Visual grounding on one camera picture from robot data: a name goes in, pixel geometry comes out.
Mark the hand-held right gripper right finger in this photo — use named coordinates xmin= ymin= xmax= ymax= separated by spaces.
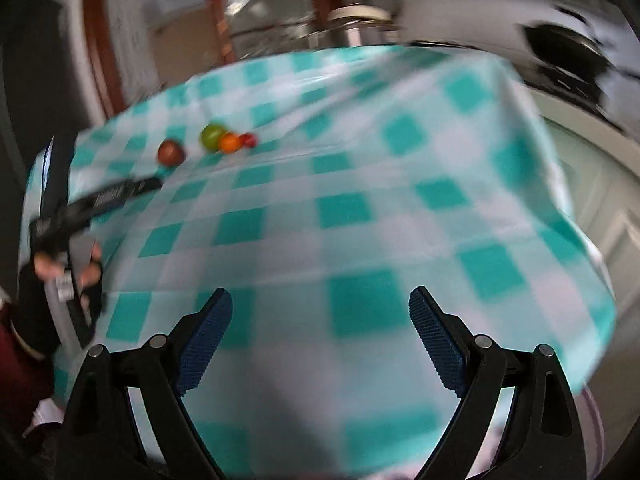
xmin=408 ymin=286 xmax=587 ymax=480

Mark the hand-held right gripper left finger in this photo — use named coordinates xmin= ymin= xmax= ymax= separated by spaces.
xmin=60 ymin=287 xmax=234 ymax=480

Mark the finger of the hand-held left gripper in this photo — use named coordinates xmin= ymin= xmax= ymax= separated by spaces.
xmin=87 ymin=176 xmax=164 ymax=221

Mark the large green apple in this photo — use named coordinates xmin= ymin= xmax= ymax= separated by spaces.
xmin=200 ymin=123 xmax=230 ymax=152

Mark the person's left forearm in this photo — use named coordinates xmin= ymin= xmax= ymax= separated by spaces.
xmin=9 ymin=267 xmax=63 ymax=361

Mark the person's left hand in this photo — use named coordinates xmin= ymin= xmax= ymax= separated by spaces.
xmin=33 ymin=242 xmax=104 ymax=313

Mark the wooden glass cabinet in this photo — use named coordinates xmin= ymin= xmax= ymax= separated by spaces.
xmin=82 ymin=0 xmax=346 ymax=116

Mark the teal white checkered tablecloth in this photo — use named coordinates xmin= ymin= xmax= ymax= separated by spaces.
xmin=20 ymin=45 xmax=618 ymax=480

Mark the white cabinet door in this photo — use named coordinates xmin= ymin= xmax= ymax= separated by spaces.
xmin=532 ymin=87 xmax=640 ymax=286

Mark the metal pot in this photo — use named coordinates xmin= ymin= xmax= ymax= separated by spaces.
xmin=326 ymin=4 xmax=392 ymax=48

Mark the black pan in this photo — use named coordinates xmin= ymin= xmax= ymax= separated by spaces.
xmin=522 ymin=21 xmax=608 ymax=108

